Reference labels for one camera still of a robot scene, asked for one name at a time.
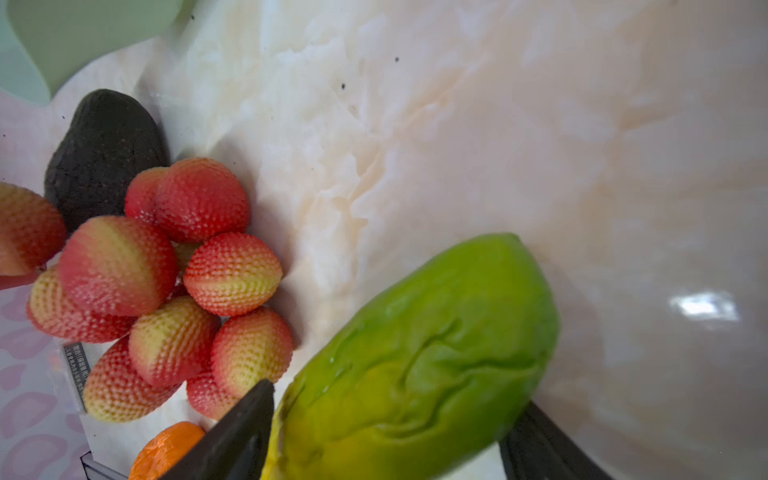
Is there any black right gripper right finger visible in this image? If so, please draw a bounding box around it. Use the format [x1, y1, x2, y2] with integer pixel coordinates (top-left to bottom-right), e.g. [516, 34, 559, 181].
[499, 402, 612, 480]

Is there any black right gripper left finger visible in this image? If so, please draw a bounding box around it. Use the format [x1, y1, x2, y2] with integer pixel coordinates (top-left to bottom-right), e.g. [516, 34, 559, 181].
[163, 380, 275, 480]

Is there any small orange fake tangerine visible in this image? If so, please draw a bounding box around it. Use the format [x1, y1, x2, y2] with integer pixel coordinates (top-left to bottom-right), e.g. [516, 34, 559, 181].
[128, 421, 205, 480]

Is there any red fake lychee bunch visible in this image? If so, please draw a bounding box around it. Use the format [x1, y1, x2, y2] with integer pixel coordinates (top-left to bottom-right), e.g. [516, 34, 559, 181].
[1, 158, 294, 423]

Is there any dark fake avocado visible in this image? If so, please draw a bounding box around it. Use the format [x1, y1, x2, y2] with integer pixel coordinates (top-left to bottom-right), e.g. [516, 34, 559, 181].
[44, 89, 170, 234]

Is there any green scalloped fruit bowl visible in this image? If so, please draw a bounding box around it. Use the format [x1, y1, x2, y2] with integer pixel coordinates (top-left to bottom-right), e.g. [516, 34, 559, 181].
[1, 0, 195, 105]

